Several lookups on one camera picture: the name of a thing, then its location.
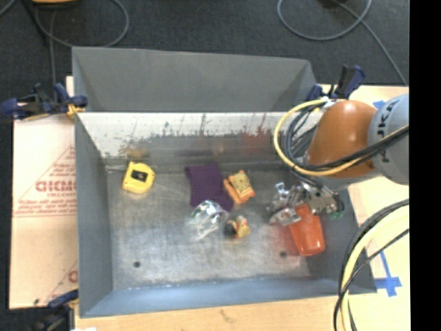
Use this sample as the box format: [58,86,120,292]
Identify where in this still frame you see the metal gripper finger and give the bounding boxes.
[274,181,296,206]
[267,206,302,225]

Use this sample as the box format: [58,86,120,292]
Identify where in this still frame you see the orange plastic cup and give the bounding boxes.
[287,204,327,257]

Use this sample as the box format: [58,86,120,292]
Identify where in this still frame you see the orange and yellow toy food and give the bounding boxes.
[223,170,257,205]

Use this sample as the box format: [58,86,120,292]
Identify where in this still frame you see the black and yellow toy figure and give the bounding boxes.
[223,214,252,239]

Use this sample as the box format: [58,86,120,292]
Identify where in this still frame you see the clear glass thing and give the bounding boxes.
[188,199,230,240]

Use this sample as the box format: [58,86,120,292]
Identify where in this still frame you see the purple cloth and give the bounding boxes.
[183,161,236,212]

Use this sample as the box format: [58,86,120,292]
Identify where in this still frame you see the grey metal bin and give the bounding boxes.
[71,46,377,319]

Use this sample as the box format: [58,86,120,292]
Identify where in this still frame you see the yellow tape measure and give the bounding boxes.
[121,161,156,195]

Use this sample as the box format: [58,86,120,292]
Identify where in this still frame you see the brown cardboard board red print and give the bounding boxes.
[8,75,80,310]

